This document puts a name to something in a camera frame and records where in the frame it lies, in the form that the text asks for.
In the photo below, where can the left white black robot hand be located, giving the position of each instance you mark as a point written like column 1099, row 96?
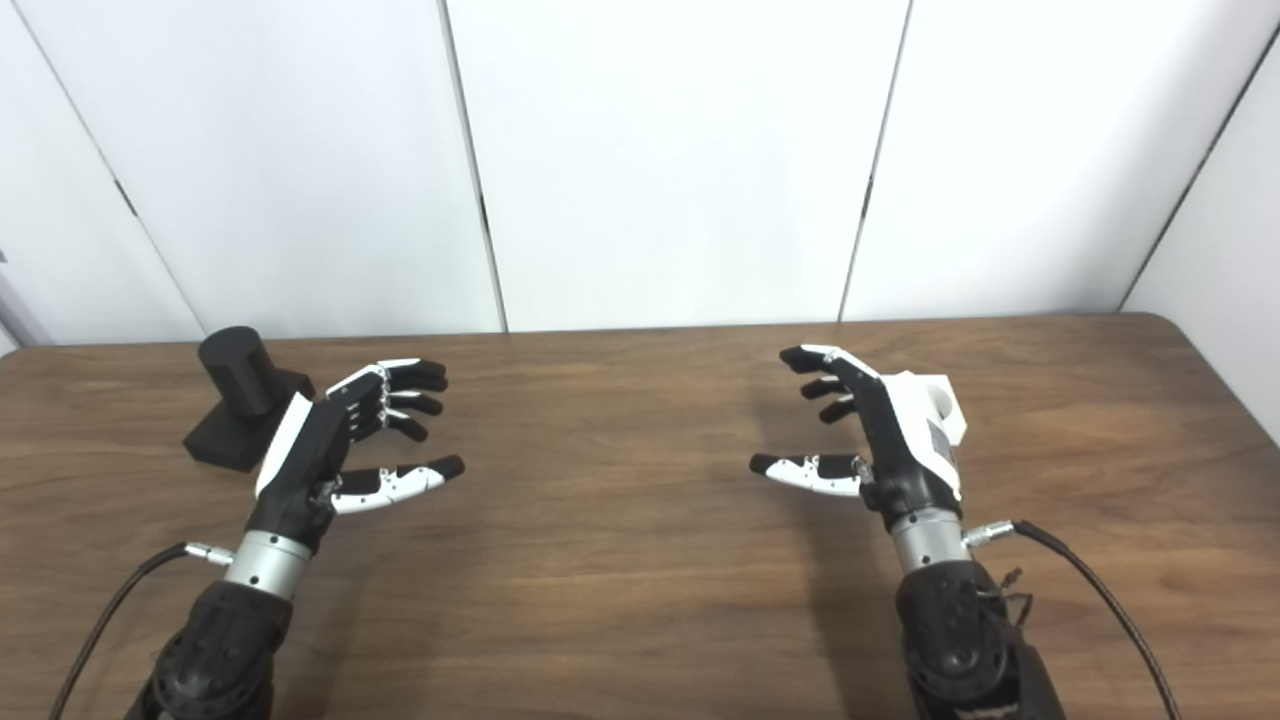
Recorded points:
column 305, row 450

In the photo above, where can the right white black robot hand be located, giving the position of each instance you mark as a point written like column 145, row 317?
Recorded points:
column 905, row 460

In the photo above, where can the white square piece with hole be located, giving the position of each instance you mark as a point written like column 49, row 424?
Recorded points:
column 955, row 420

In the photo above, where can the black cylinder peg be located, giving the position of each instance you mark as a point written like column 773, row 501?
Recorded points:
column 235, row 365

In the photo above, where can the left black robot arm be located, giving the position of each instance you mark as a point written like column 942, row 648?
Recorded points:
column 220, row 640

